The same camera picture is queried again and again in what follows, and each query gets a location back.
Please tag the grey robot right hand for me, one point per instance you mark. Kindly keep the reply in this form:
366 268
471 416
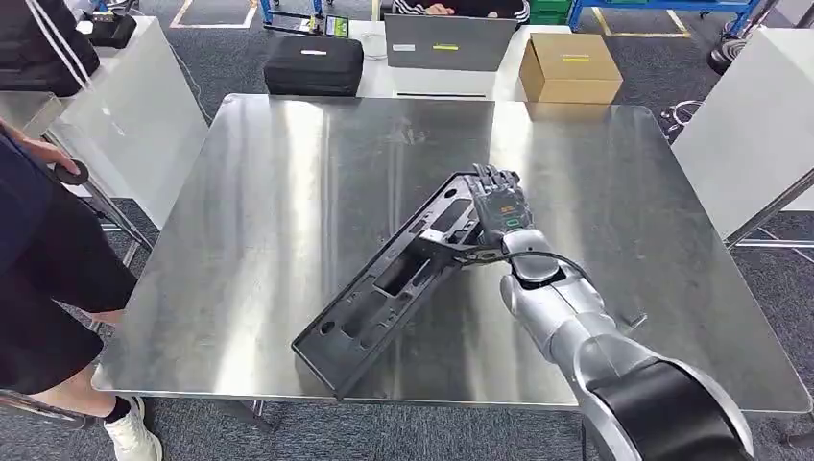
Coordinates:
502 207

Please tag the black plastic plate frame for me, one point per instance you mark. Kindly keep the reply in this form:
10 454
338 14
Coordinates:
356 324

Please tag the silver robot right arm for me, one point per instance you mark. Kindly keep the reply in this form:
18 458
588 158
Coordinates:
572 318

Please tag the cardboard box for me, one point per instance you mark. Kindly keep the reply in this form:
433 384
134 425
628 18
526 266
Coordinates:
569 67

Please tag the grey laptop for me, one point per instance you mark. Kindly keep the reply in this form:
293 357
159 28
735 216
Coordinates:
448 41

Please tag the small metal hex key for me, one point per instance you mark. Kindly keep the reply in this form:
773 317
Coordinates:
636 320

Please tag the green plastic crate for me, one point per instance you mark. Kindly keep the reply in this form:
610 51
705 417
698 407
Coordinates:
548 9

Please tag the person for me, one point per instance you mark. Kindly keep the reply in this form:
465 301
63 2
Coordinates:
464 6
51 254

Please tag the steel table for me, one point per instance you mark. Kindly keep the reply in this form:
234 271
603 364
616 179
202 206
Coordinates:
286 223

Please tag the black carrying case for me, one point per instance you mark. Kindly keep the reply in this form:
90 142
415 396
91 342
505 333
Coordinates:
311 63

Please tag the small green screen device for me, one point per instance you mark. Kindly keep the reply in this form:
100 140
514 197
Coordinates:
337 25

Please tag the black round base stand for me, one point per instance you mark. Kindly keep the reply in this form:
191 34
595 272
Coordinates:
722 57

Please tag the black flat device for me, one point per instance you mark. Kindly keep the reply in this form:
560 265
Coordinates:
296 24

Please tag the black round disc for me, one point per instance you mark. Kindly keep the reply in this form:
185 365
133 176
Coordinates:
79 170

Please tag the black box device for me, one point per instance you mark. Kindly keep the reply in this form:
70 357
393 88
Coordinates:
111 28

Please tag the person's hand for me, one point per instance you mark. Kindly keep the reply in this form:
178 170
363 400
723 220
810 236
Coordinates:
44 152

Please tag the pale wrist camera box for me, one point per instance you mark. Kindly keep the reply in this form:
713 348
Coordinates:
432 238

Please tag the blue metal frame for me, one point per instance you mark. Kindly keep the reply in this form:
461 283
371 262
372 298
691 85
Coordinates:
668 5
267 9

